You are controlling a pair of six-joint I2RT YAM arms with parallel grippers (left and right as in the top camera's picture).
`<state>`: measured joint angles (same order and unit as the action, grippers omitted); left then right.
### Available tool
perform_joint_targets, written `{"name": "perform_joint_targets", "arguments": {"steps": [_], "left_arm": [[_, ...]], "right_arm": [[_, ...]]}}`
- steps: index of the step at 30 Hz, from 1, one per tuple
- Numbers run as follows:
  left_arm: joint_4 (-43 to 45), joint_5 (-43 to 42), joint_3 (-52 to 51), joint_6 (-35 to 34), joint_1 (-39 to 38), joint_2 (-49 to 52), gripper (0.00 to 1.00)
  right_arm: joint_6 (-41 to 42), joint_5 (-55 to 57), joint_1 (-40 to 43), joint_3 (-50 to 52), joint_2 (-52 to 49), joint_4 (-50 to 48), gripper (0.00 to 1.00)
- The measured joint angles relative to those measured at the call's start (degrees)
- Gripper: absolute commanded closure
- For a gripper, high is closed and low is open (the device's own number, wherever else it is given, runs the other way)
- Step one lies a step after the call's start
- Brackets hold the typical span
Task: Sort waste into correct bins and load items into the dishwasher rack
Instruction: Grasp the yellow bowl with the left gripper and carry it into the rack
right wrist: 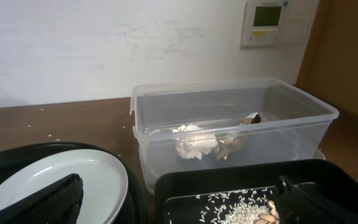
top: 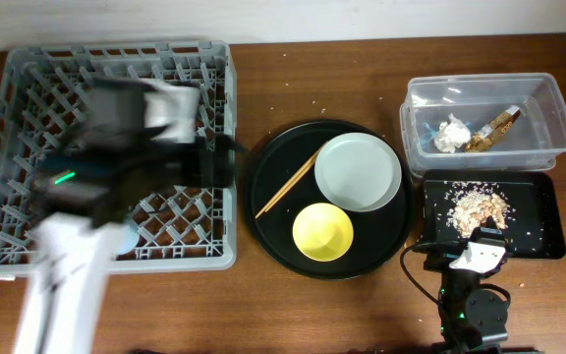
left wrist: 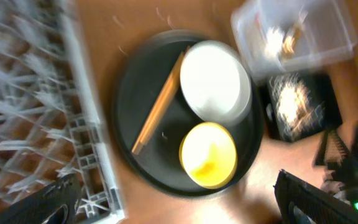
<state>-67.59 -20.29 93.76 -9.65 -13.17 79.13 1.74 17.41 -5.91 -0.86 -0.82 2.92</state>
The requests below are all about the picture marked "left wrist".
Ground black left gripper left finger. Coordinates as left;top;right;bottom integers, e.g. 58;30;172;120
0;174;81;224

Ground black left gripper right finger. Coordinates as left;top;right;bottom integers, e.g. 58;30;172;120
274;170;358;223

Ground food scraps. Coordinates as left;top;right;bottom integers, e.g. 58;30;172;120
268;73;325;142

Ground yellow bowl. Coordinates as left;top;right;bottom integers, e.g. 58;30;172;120
178;122;238;189

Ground white round plate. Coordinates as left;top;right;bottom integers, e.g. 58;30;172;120
180;40;252;126

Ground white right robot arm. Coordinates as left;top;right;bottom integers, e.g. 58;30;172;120
313;123;358;212

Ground grey plastic dishwasher rack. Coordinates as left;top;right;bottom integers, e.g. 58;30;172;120
0;0;126;223

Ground clear plastic waste bin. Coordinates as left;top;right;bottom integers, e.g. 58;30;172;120
231;0;357;82

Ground black rectangular tray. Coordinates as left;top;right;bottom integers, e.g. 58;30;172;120
259;72;343;142

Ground round black tray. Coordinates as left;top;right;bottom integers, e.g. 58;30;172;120
111;30;265;198

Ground brown Nescafe sachet wrapper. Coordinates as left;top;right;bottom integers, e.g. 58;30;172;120
282;11;308;60

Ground wooden chopstick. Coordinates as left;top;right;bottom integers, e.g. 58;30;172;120
131;46;190;154

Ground crumpled white tissue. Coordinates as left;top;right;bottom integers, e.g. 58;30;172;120
264;26;285;60

